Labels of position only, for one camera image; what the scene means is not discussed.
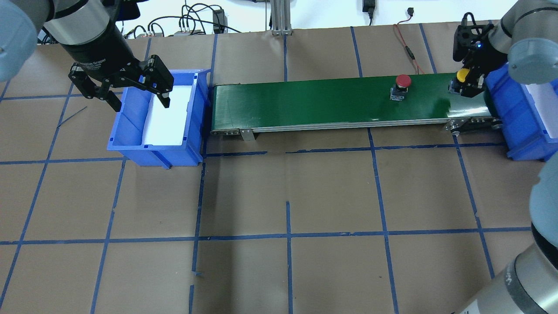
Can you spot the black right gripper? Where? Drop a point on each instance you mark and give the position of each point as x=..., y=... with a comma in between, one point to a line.
x=478, y=61

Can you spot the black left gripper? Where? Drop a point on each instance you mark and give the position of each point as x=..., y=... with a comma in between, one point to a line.
x=103, y=55

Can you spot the yellow push button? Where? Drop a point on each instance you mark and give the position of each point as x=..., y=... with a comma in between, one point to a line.
x=458, y=83

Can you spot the red push button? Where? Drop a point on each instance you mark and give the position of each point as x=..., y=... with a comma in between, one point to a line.
x=400, y=88

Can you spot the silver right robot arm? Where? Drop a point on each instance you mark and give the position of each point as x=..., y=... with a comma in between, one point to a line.
x=515, y=61

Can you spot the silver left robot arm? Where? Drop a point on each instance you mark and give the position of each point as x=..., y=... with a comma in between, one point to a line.
x=87, y=31

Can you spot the white foam pad left bin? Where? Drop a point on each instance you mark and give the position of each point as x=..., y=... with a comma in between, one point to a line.
x=165, y=127

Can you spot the white foam pad bin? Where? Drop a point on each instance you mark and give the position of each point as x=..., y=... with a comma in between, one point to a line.
x=165, y=127
x=546, y=102

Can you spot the white foam pad right bin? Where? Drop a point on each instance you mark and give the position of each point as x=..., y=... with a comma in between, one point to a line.
x=546, y=102

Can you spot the blue right plastic bin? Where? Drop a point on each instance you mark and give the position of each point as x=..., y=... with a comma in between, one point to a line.
x=523, y=129

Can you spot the blue plastic bin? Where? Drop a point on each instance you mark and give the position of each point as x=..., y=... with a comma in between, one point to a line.
x=126, y=135
x=523, y=129

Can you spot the blue left plastic bin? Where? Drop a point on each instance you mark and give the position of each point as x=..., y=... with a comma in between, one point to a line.
x=126, y=135

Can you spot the green conveyor belt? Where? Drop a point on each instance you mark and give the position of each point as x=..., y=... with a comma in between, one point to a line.
x=248, y=109

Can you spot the black power adapter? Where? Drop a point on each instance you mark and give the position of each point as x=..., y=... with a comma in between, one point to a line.
x=219, y=21

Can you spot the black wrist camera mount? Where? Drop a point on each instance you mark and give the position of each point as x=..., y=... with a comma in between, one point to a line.
x=470, y=38

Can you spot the aluminium profile post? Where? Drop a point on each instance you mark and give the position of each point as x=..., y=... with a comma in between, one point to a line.
x=281, y=18

